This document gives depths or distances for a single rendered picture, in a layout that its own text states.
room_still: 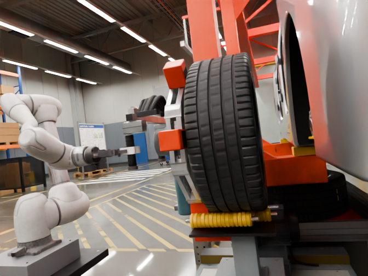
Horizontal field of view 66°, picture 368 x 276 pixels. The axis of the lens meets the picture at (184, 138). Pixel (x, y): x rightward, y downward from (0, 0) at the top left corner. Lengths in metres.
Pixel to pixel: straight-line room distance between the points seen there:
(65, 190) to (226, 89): 1.09
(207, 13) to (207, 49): 0.22
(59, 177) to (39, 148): 0.53
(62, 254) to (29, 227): 0.21
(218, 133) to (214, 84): 0.18
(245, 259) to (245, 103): 0.68
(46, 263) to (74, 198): 0.36
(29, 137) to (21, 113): 0.47
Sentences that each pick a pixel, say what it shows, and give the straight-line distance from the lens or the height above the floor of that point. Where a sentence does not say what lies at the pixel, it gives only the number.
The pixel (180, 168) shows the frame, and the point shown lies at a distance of 1.04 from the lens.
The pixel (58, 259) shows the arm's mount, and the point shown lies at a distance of 1.61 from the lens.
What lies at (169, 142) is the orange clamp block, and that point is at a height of 0.84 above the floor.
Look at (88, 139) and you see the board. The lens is 10.40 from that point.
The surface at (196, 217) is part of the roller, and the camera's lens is 1.20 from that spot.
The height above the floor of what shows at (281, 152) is 0.57.
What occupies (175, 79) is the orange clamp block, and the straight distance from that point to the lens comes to 1.12.
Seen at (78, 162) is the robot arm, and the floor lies 0.80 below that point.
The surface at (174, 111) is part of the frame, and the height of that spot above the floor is 0.95.
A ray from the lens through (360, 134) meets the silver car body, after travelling 0.50.
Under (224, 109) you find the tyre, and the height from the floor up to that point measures 0.93.
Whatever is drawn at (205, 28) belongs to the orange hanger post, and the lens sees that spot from 1.89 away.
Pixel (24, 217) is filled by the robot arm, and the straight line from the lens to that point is 1.61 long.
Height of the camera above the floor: 0.84
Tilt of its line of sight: 1 degrees up
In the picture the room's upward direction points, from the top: 7 degrees counter-clockwise
